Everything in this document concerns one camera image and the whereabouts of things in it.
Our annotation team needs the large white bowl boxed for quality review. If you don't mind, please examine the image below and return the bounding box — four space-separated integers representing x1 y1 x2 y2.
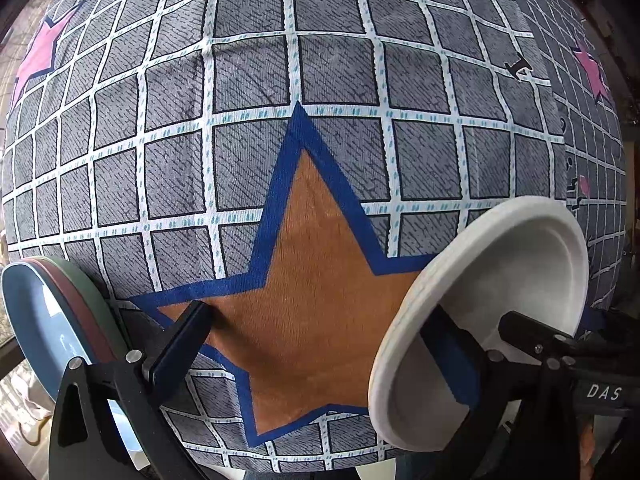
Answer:
368 196 589 452

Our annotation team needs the blue square plate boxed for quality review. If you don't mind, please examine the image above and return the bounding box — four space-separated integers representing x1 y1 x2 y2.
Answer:
1 258 127 400

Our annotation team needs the grey checked star tablecloth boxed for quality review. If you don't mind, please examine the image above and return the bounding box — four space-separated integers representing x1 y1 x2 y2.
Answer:
1 0 627 479

